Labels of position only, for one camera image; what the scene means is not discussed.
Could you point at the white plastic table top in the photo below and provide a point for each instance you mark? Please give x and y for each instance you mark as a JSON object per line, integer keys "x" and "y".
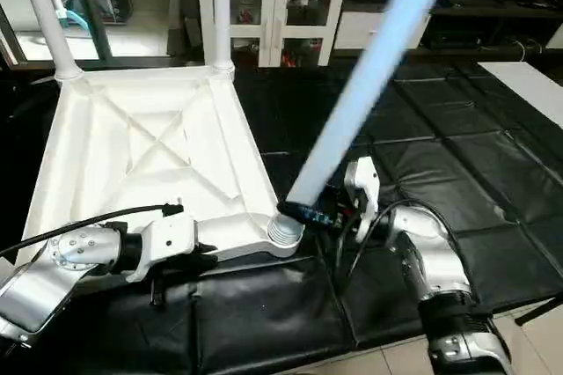
{"x": 132, "y": 137}

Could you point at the white plastic table leg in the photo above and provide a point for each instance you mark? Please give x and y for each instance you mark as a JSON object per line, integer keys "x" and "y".
{"x": 223, "y": 5}
{"x": 48, "y": 14}
{"x": 378, "y": 67}

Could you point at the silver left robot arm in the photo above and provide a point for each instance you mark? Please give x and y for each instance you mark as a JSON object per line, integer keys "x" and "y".
{"x": 44, "y": 278}

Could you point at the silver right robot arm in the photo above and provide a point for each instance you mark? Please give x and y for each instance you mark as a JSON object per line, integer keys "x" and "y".
{"x": 431, "y": 261}

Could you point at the black work mat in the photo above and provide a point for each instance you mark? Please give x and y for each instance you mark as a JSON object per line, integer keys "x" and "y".
{"x": 440, "y": 146}

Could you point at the white glass door cabinet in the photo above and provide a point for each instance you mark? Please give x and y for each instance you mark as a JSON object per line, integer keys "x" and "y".
{"x": 281, "y": 1}

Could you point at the white flat board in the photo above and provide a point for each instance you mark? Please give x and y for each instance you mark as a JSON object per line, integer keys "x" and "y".
{"x": 528, "y": 84}

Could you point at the small white drawer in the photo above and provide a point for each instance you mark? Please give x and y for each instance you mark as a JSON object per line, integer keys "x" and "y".
{"x": 556, "y": 36}

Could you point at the black slanted pole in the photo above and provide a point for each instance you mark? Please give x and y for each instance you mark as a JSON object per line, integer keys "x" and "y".
{"x": 88, "y": 5}

